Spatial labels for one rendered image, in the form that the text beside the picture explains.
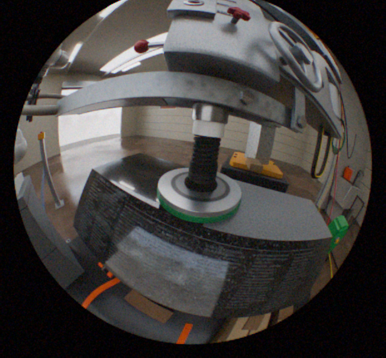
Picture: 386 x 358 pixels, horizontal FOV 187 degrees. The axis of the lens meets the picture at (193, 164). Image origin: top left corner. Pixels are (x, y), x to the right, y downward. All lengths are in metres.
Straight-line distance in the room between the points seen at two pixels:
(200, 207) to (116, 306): 1.05
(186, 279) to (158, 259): 0.08
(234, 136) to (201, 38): 6.27
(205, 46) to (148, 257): 0.42
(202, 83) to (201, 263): 0.35
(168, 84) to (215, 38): 0.11
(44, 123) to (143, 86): 6.69
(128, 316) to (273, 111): 1.26
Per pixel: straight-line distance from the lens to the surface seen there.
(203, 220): 0.22
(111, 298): 1.12
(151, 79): 0.21
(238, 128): 6.39
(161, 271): 0.32
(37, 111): 0.44
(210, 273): 0.29
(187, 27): 0.22
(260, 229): 0.30
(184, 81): 0.20
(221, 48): 0.19
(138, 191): 0.36
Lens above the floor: 1.02
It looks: 20 degrees down
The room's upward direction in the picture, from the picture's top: 6 degrees clockwise
